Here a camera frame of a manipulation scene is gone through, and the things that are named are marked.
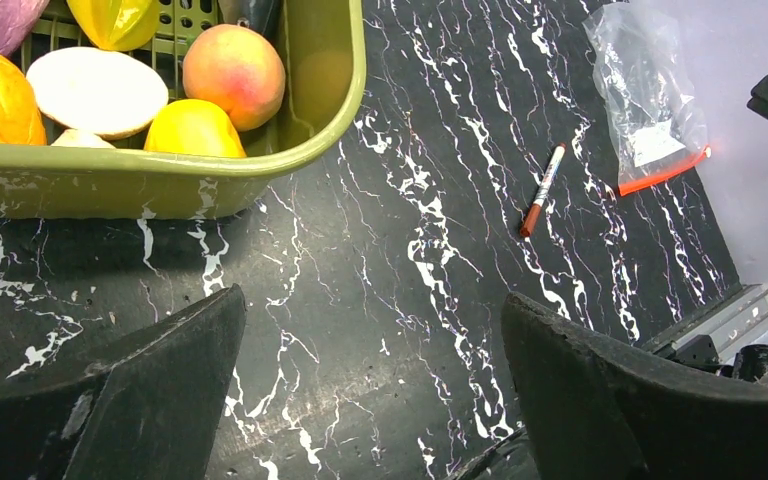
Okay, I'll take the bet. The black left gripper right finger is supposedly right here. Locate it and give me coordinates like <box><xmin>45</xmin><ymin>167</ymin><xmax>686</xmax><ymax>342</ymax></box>
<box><xmin>501</xmin><ymin>293</ymin><xmax>768</xmax><ymax>479</ymax></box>

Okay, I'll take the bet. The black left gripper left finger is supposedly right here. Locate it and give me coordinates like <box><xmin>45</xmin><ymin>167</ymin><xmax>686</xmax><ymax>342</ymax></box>
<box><xmin>0</xmin><ymin>286</ymin><xmax>246</xmax><ymax>479</ymax></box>

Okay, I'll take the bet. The clear zip bag orange zipper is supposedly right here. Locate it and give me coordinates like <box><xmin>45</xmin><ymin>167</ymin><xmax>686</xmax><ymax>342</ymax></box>
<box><xmin>583</xmin><ymin>2</ymin><xmax>711</xmax><ymax>196</ymax></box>

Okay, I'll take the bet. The red cap marker pen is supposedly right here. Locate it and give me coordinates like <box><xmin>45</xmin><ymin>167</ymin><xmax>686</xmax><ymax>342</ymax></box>
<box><xmin>519</xmin><ymin>143</ymin><xmax>567</xmax><ymax>238</ymax></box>

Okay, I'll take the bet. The white garlic toy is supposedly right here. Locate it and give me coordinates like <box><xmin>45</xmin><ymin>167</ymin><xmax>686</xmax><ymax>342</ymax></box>
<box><xmin>51</xmin><ymin>129</ymin><xmax>115</xmax><ymax>149</ymax></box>

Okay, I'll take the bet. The yellow lemon toy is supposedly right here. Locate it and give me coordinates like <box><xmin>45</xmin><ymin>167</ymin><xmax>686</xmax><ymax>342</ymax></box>
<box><xmin>143</xmin><ymin>99</ymin><xmax>247</xmax><ymax>158</ymax></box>

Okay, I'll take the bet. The white round slice toy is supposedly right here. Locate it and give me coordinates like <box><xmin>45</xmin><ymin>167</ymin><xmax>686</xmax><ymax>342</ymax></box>
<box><xmin>26</xmin><ymin>46</ymin><xmax>169</xmax><ymax>140</ymax></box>

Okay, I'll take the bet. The peach toy fruit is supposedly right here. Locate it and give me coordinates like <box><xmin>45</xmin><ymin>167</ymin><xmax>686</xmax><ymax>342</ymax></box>
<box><xmin>182</xmin><ymin>24</ymin><xmax>286</xmax><ymax>131</ymax></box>

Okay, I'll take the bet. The yellow starfruit toy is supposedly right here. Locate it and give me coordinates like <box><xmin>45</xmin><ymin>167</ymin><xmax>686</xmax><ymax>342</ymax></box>
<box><xmin>66</xmin><ymin>0</ymin><xmax>160</xmax><ymax>52</ymax></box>

